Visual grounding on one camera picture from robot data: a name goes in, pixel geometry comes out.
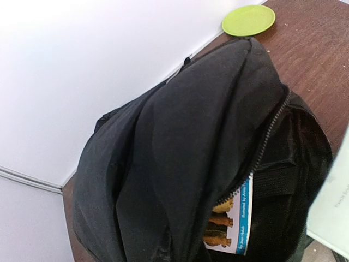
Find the black student bag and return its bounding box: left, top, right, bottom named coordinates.
left=72, top=38, right=333, bottom=261

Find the dog picture book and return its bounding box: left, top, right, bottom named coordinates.
left=203, top=176, right=253, bottom=255

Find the grey book with G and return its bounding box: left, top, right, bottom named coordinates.
left=307, top=131, right=349, bottom=258

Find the green plate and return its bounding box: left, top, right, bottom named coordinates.
left=221, top=5, right=276, bottom=37

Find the left aluminium frame post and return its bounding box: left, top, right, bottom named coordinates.
left=0, top=166, right=63, bottom=195

